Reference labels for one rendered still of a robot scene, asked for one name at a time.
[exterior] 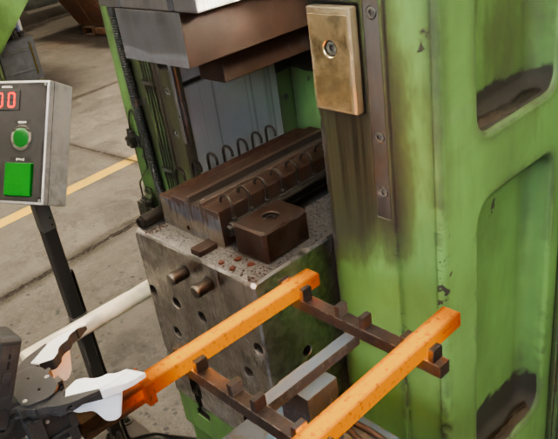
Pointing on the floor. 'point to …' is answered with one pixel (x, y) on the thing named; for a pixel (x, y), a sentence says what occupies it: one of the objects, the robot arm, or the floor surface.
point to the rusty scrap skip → (86, 15)
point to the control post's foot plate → (129, 430)
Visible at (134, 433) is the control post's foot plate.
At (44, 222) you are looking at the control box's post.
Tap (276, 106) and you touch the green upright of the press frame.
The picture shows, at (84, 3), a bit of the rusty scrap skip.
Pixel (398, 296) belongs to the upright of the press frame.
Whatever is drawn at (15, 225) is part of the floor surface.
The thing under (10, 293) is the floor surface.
